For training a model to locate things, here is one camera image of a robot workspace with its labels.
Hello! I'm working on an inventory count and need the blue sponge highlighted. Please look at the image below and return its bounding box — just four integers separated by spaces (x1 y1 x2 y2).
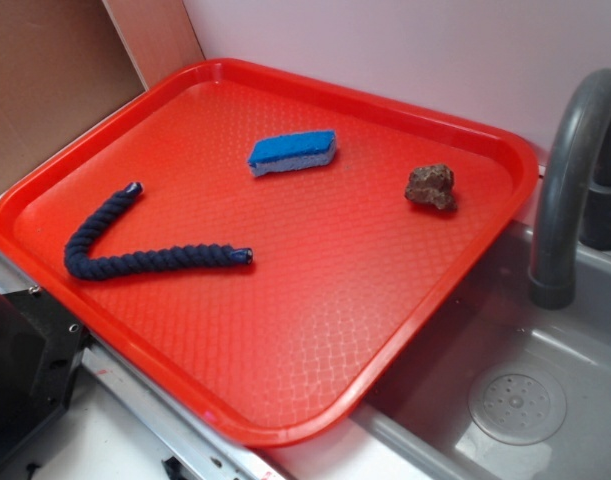
247 130 337 177

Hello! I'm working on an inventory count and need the dark blue twisted rope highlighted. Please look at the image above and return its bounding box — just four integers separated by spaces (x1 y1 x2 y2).
63 181 255 284

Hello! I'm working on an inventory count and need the silver metal rail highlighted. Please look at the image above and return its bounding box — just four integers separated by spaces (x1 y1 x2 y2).
0 253 282 479

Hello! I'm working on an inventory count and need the grey plastic sink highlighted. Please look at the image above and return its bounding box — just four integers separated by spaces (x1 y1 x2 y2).
354 224 611 479

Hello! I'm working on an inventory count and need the grey plastic faucet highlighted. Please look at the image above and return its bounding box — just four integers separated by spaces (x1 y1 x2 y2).
528 68 611 310

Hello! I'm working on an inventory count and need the brown cardboard panel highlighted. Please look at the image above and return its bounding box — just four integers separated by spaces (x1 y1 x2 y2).
0 1 204 196

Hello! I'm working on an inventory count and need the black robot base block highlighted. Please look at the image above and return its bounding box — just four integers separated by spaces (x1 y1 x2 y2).
0 290 87 470

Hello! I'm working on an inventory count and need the brown rock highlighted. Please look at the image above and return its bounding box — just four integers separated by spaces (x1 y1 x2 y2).
404 164 458 211

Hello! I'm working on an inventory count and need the red plastic tray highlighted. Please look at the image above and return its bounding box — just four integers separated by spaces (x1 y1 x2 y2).
0 59 538 447

